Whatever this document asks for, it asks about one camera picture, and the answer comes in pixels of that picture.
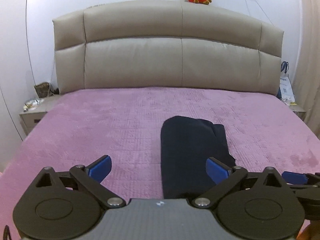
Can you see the white blue paper bag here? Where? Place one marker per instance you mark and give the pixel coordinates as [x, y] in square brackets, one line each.
[285, 91]

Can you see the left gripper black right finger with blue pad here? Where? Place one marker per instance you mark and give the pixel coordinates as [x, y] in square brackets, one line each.
[227, 180]

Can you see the navy blue garment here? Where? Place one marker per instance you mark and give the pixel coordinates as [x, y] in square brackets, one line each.
[186, 144]

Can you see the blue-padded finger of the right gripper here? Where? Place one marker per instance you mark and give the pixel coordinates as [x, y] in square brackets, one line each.
[301, 179]

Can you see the beige leather headboard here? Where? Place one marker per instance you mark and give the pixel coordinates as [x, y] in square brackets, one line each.
[156, 43]

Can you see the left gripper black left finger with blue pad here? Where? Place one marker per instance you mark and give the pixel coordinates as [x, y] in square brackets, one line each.
[89, 178]

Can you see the small clutter on nightstand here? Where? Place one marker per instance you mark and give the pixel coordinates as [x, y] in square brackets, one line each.
[32, 104]

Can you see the brown woven basket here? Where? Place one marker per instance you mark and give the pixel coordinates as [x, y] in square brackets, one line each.
[43, 90]

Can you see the cream window curtain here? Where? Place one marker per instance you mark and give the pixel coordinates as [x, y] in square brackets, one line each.
[306, 81]

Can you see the beige left nightstand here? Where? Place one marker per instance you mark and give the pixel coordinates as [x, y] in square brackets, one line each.
[31, 118]

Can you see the pink quilted bedspread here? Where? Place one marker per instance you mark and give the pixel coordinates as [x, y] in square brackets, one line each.
[125, 124]

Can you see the beige right nightstand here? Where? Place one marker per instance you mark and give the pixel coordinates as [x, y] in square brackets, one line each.
[299, 111]

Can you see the beige nightstand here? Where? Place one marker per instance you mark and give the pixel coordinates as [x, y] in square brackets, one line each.
[299, 111]
[31, 118]

